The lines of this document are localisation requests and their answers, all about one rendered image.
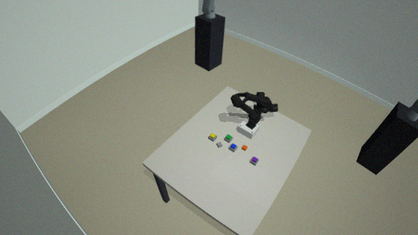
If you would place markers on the blue button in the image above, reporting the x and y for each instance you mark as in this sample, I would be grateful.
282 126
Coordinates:
233 147

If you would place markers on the yellow button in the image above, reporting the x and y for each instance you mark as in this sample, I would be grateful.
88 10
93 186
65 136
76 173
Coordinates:
212 137

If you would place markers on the green button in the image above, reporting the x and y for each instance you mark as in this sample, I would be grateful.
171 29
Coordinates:
228 138

